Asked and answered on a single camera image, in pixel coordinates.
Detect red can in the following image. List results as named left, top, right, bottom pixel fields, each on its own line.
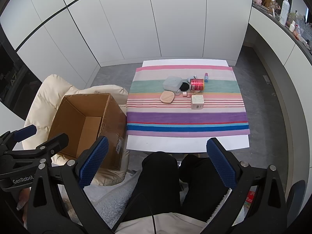
left=190, top=78, right=205, bottom=90

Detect dark built-in oven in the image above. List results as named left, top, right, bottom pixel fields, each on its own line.
left=0, top=41, right=43, bottom=114

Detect translucent square container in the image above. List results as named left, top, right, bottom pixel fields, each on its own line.
left=163, top=76, right=183, bottom=91

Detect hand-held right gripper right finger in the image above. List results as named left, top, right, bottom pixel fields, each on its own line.
left=202, top=138, right=288, bottom=234

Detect striped cloth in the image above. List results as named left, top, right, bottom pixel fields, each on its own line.
left=126, top=65, right=251, bottom=137

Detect beige powder puff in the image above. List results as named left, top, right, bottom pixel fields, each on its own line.
left=160, top=91, right=175, bottom=104

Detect black chair armrest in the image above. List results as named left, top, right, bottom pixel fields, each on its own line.
left=285, top=180, right=306, bottom=216

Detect cream padded chair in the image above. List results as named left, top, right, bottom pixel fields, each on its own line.
left=22, top=74, right=131, bottom=187

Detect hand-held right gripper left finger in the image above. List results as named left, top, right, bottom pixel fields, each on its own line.
left=26, top=136, right=117, bottom=234

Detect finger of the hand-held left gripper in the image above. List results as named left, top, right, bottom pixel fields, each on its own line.
left=4, top=133, right=69, bottom=163
left=0, top=124, right=37, bottom=150

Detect person's black pants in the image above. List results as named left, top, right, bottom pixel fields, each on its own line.
left=117, top=151, right=232, bottom=225

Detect person's left hand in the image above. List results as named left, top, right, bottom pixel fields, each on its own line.
left=16, top=189, right=31, bottom=226

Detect white cube box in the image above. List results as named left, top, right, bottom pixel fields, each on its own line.
left=191, top=95, right=205, bottom=110

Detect grey fluffy rug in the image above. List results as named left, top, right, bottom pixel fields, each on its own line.
left=56, top=175, right=233, bottom=233

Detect white table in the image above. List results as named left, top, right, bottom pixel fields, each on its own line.
left=125, top=59, right=250, bottom=151

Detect red packet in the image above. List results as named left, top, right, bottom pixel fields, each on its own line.
left=245, top=191, right=257, bottom=208

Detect white spray bottle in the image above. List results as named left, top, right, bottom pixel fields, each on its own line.
left=279, top=0, right=290, bottom=26

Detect clear plastic bottle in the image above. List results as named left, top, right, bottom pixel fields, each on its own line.
left=296, top=14, right=306, bottom=30

